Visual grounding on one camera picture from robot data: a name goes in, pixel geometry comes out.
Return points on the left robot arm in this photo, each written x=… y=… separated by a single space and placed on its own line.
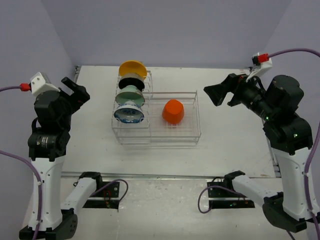
x=51 y=218

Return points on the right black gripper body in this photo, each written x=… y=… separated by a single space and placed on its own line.
x=247 y=93

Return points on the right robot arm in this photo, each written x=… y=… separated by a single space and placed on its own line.
x=290 y=138

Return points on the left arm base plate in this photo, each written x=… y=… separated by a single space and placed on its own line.
x=108 y=198

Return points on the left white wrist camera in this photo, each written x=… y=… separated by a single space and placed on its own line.
x=40 y=83

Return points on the orange cup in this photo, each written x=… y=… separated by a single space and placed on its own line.
x=173 y=111

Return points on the mint green bowl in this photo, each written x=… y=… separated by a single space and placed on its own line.
x=130 y=93

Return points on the yellow bowl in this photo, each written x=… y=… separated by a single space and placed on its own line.
x=133 y=66

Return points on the blue white patterned bowl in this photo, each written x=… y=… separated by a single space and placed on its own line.
x=129 y=113

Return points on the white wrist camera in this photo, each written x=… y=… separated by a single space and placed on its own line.
x=40 y=83
x=261 y=64

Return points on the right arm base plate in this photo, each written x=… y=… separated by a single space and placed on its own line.
x=221 y=199

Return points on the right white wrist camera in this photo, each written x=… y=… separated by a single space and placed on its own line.
x=261 y=64

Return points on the black bowl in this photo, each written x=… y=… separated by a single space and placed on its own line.
x=131 y=81

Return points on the white wire dish rack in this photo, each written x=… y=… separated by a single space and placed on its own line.
x=152 y=129

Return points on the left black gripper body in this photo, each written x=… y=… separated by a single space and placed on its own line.
x=74 y=101

